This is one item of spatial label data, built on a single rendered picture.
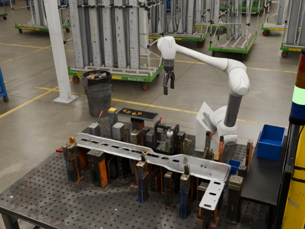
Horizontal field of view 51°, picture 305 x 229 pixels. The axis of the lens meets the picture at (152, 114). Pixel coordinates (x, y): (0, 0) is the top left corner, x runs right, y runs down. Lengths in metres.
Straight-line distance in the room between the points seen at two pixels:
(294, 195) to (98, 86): 3.96
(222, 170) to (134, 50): 4.68
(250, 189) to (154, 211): 0.73
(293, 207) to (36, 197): 1.91
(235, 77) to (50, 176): 1.78
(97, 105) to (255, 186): 3.61
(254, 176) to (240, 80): 0.68
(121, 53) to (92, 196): 4.59
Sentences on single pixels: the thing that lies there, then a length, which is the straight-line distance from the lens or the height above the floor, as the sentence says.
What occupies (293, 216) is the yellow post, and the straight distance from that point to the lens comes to 1.79.
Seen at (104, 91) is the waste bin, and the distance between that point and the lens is 5.24.
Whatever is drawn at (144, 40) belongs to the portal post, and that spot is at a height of 0.40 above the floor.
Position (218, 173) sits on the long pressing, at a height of 1.00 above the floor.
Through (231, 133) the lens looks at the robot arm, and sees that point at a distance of 2.82.
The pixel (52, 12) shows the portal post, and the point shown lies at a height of 1.63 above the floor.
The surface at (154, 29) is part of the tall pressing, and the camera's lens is 10.36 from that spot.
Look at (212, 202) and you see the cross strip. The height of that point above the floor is 1.00.
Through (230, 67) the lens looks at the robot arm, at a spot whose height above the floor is 1.63.
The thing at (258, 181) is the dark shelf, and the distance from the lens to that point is 2.27.
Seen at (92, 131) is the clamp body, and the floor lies 1.01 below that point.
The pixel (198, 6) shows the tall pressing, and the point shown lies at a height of 0.90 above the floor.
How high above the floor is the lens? 2.38
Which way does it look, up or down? 26 degrees down
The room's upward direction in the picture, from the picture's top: 2 degrees counter-clockwise
